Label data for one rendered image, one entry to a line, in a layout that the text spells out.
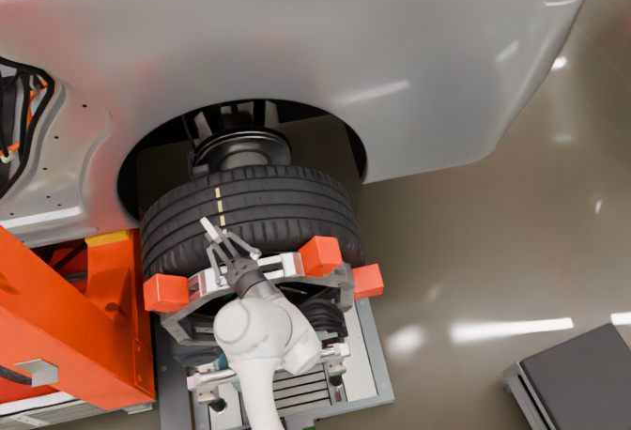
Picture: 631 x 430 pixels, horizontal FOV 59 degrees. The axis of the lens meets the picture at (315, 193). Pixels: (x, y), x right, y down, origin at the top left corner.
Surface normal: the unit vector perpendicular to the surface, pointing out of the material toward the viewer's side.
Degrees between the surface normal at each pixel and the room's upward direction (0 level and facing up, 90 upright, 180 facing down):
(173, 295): 45
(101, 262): 0
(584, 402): 0
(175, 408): 0
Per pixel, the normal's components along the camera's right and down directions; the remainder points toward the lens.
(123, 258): -0.03, -0.49
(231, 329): -0.40, -0.43
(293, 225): 0.36, -0.52
